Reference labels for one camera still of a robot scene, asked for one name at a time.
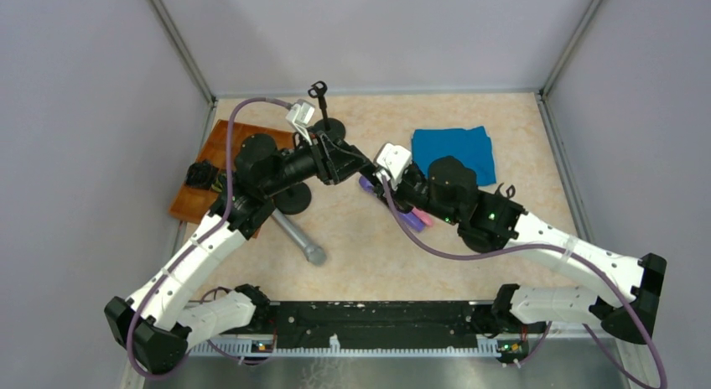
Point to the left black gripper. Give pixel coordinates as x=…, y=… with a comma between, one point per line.
x=324, y=161

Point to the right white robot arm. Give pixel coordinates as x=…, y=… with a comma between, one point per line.
x=618, y=292

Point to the pink microphone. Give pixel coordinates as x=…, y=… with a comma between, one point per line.
x=423, y=217

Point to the black bundle in tray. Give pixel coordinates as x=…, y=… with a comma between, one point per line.
x=201, y=175

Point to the black mic stand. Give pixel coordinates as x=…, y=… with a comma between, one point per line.
x=492, y=222
x=293, y=200
x=333, y=127

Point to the brown wooden compartment tray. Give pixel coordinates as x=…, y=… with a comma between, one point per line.
x=190, y=204

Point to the silver grey microphone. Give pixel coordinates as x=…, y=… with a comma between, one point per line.
x=313, y=252

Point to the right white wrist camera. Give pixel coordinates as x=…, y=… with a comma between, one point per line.
x=391, y=163

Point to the purple microphone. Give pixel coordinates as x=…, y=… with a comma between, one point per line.
x=410, y=219

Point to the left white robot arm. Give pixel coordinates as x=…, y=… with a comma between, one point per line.
x=155, y=324

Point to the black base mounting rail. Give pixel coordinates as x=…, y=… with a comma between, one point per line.
x=382, y=325

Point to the blue folded cloth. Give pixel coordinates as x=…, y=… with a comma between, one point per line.
x=472, y=147

